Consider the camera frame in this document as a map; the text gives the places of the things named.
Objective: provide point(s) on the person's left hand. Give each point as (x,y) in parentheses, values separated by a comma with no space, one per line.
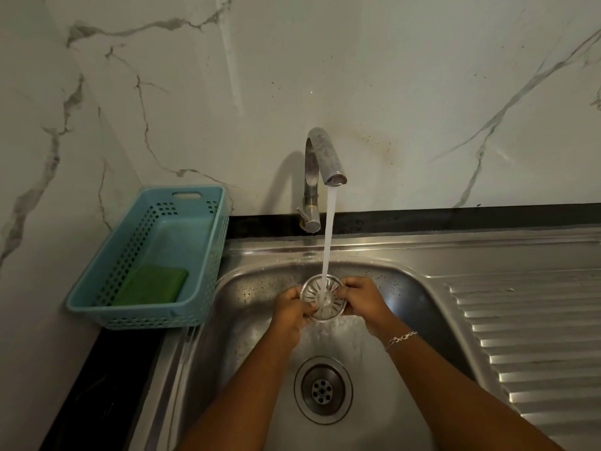
(287,314)

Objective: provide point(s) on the person's right hand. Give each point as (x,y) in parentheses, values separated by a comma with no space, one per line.
(367,302)

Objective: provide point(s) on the person's left thumb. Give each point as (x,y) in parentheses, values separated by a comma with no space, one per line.
(297,292)

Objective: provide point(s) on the person's right thumb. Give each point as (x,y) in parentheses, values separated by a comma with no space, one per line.
(346,291)

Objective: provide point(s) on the round steel sink strainer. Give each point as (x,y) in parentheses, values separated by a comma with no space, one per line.
(324,298)

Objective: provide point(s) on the person's left forearm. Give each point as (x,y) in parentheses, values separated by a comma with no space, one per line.
(244,399)

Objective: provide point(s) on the person's right forearm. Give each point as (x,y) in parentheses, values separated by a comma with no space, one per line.
(465,394)

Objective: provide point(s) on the stainless steel sink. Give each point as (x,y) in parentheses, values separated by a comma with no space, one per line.
(422,333)

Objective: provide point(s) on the steel sink drain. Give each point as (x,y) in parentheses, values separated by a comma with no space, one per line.
(323,389)

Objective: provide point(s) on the steel kitchen faucet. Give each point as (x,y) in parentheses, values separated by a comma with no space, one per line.
(315,176)

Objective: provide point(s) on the green scrub sponge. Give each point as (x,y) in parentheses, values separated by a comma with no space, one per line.
(151,285)

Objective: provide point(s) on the light blue plastic basket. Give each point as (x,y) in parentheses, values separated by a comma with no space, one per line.
(155,258)

